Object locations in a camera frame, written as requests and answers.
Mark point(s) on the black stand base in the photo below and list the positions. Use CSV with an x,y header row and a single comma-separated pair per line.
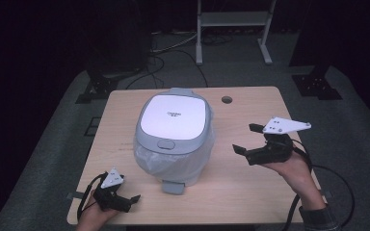
x,y
98,89
316,86

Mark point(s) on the translucent plastic bin liner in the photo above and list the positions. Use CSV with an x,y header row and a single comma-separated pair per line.
x,y
160,165

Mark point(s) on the white metal stand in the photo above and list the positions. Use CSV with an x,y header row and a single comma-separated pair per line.
x,y
234,18

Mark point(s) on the person's right hand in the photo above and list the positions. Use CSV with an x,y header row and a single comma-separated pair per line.
x,y
297,174

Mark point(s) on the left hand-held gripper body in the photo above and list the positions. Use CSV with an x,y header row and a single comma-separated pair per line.
x,y
112,178

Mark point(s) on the floor outlet box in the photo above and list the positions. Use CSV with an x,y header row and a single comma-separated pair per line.
x,y
92,126

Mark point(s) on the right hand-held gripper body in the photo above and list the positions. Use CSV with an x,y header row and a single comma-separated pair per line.
x,y
276,149

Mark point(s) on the grey pedal trash can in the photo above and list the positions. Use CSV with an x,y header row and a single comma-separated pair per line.
x,y
173,117

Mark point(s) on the person's left hand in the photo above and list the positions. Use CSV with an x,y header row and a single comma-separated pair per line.
x,y
93,218

